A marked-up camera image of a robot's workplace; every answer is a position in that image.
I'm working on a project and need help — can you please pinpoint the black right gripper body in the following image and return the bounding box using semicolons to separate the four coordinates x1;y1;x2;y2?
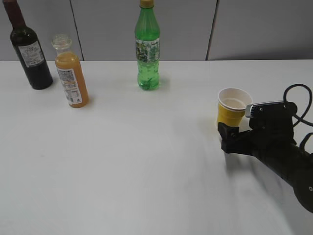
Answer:
248;103;297;156

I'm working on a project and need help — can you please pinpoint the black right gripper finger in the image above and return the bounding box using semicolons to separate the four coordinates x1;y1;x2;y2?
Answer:
218;122;257;155

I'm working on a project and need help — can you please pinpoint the yellow paper cup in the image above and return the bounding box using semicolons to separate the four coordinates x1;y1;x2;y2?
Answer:
217;88;252;127

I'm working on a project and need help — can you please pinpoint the orange juice glass bottle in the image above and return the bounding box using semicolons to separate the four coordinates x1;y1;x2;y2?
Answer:
51;34;89;108

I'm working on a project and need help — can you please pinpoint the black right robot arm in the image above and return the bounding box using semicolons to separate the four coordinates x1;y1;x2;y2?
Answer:
218;101;313;212

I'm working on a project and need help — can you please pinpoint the green plastic soda bottle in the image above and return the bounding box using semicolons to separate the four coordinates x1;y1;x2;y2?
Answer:
134;0;160;91

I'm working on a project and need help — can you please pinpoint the dark red wine bottle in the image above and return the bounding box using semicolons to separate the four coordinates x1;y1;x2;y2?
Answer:
2;0;53;90

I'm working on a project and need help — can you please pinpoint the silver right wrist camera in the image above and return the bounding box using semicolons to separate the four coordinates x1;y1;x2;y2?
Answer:
245;101;283;118

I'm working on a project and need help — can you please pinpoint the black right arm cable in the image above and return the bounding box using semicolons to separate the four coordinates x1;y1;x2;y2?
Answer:
283;84;313;155

